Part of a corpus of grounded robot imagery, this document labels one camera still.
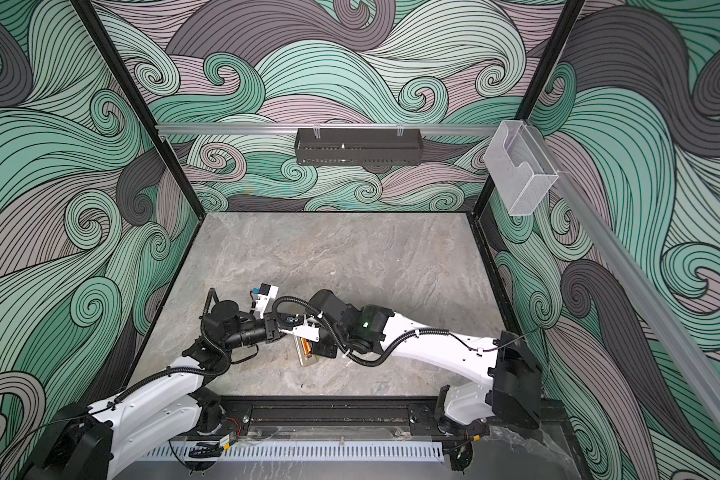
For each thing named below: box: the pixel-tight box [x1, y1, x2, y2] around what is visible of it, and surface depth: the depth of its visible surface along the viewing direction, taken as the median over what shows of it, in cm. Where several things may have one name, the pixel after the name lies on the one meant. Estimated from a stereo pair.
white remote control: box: [296, 336, 320, 367], surface depth 73 cm
